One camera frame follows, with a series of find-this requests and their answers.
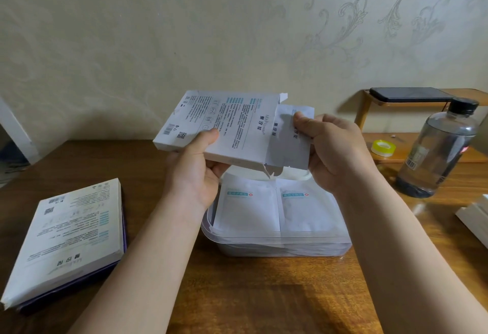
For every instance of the person's left hand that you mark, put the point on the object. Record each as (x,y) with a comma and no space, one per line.
(190,177)

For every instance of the person's right hand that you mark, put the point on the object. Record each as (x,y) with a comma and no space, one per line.
(339,154)

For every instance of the stack of white boxes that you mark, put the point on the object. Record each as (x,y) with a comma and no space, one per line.
(228,124)
(474,217)

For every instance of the clear plastic container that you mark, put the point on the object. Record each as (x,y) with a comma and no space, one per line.
(267,248)

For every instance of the white box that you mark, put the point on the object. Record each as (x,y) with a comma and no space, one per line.
(72,231)

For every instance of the purple box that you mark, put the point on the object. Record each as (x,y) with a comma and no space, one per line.
(76,281)

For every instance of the person's right forearm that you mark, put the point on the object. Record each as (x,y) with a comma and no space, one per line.
(408,265)

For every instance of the person's left forearm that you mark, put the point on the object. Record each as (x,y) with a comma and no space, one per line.
(145,269)

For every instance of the yellow tape roll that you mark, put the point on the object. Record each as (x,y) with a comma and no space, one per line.
(383,148)

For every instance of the small wooden desk shelf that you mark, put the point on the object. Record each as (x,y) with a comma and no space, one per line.
(406,151)

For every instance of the black smartphone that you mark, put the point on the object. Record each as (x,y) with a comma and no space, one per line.
(411,95)

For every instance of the clear bottle with black cap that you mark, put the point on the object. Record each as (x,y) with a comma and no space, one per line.
(434,151)

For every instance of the dark blue bundle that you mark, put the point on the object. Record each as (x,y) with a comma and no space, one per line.
(13,154)

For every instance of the white bookshelf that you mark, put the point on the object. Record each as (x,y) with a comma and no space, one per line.
(17,132)

